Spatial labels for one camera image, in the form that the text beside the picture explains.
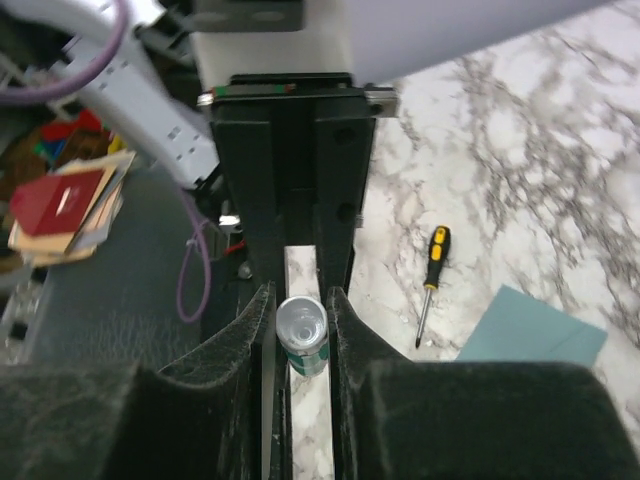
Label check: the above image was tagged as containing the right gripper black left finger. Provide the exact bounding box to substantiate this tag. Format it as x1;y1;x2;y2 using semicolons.
1;284;276;479

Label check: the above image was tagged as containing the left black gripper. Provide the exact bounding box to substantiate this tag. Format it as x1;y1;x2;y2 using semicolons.
197;72;398;300

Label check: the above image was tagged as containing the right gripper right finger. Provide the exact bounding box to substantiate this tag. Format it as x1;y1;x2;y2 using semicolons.
326;288;639;479

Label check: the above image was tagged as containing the green white glue stick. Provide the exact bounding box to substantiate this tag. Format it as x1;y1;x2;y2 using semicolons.
276;296;329;377

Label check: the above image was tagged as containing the teal envelope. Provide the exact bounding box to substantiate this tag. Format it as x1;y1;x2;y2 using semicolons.
457;286;608;367

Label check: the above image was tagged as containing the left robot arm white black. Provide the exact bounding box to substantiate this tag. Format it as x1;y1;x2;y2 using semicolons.
16;1;397;293

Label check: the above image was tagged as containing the yellow black screwdriver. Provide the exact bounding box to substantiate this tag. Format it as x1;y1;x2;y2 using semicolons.
415;225;451;348

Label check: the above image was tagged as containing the stack of books red cover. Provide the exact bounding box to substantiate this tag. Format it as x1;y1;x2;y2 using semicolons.
8;150;136;267

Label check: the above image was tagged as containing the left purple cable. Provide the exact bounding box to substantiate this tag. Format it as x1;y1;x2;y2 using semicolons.
0;0;214;322

